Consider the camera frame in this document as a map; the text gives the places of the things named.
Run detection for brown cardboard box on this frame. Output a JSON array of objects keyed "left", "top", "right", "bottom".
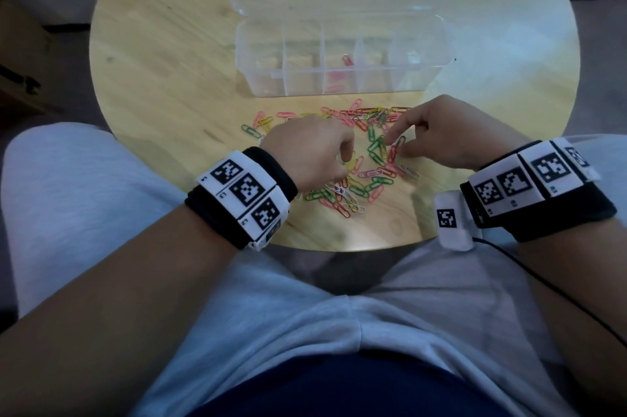
[{"left": 0, "top": 0, "right": 65, "bottom": 117}]

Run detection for person's right forearm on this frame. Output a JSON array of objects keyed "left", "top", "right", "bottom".
[{"left": 517, "top": 218, "right": 627, "bottom": 412}]

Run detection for black left wristband white markers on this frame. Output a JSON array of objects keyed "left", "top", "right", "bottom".
[{"left": 184, "top": 146, "right": 298, "bottom": 252}]

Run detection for person's left hand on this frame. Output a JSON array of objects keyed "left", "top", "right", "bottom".
[{"left": 259, "top": 115, "right": 356, "bottom": 195}]

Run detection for clear plastic compartment box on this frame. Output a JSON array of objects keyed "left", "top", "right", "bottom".
[{"left": 220, "top": 0, "right": 479, "bottom": 98}]

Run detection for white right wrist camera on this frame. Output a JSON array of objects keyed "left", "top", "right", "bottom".
[{"left": 433, "top": 190, "right": 476, "bottom": 252}]

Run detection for person's right hand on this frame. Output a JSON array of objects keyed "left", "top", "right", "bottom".
[{"left": 384, "top": 94, "right": 532, "bottom": 171}]

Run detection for pile of coloured paper clips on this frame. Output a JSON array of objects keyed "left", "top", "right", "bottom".
[{"left": 240, "top": 98, "right": 422, "bottom": 219}]

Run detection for black wristband white markers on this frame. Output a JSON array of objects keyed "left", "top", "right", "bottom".
[
  {"left": 184, "top": 146, "right": 298, "bottom": 252},
  {"left": 459, "top": 136, "right": 618, "bottom": 243}
]

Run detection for dark blue shirt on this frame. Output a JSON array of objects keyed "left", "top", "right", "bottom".
[{"left": 188, "top": 350, "right": 510, "bottom": 417}]

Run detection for red paper clip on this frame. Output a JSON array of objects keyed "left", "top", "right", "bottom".
[{"left": 387, "top": 135, "right": 406, "bottom": 164}]

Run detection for person's left forearm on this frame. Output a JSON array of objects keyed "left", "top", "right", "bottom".
[{"left": 0, "top": 205, "right": 241, "bottom": 417}]

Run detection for black right camera cable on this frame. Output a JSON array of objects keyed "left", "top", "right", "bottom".
[{"left": 472, "top": 237, "right": 627, "bottom": 349}]

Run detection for black right wristband white markers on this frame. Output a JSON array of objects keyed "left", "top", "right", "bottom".
[{"left": 459, "top": 136, "right": 618, "bottom": 243}]

